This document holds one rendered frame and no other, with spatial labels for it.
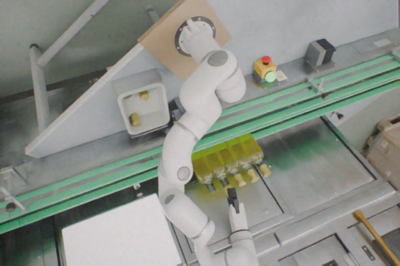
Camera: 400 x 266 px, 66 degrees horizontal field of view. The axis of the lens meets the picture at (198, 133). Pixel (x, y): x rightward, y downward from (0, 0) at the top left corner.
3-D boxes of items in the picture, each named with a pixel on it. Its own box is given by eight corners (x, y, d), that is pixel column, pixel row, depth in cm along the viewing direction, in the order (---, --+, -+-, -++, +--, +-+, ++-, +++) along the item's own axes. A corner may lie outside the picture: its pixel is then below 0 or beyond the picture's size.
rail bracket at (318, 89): (302, 81, 137) (321, 101, 129) (307, 68, 131) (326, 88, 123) (310, 78, 138) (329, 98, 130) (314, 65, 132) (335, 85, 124)
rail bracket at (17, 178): (16, 175, 123) (19, 225, 110) (-8, 150, 109) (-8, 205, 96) (29, 170, 124) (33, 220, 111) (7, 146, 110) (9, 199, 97)
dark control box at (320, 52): (304, 56, 144) (315, 67, 140) (309, 42, 138) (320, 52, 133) (319, 51, 146) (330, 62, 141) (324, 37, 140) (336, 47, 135)
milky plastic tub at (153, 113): (124, 121, 129) (129, 137, 124) (110, 81, 111) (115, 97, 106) (164, 108, 133) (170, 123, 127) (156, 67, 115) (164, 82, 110)
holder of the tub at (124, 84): (127, 128, 133) (132, 142, 129) (110, 80, 112) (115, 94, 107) (164, 116, 137) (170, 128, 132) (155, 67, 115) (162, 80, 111)
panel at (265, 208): (60, 230, 128) (72, 318, 108) (57, 227, 126) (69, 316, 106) (253, 156, 147) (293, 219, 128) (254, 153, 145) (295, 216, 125)
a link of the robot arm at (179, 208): (229, 200, 92) (212, 188, 106) (182, 150, 86) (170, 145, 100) (191, 242, 89) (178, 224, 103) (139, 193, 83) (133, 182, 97)
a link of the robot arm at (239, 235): (251, 246, 112) (249, 238, 113) (254, 237, 105) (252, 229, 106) (230, 249, 111) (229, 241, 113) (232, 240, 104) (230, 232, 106)
